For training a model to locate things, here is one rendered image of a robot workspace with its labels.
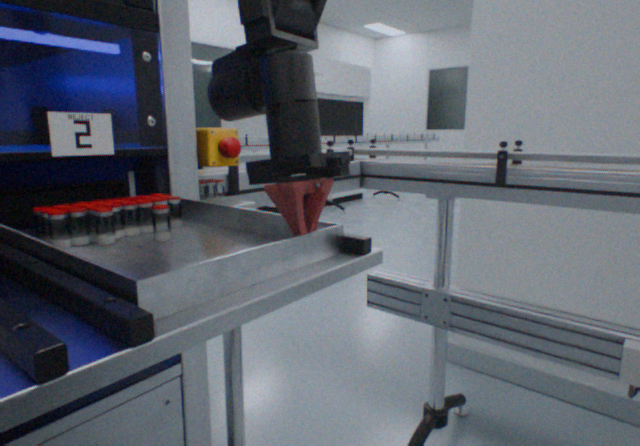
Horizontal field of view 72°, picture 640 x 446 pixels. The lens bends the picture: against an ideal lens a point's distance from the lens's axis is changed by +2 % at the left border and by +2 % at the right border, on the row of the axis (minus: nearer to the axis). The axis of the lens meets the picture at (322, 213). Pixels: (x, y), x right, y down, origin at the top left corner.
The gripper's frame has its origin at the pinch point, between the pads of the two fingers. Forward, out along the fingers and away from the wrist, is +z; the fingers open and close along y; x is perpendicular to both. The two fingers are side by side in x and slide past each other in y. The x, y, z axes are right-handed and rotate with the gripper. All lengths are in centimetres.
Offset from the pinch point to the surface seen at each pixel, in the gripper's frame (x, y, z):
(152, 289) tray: 18.8, -0.7, 0.4
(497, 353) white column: -144, 29, 76
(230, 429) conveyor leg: -30, 61, 58
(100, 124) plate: 4.4, 34.1, -17.4
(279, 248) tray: 5.0, -0.9, 0.0
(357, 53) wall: -732, 466, -234
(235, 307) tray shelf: 13.1, -3.1, 3.3
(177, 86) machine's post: -9.0, 33.3, -23.9
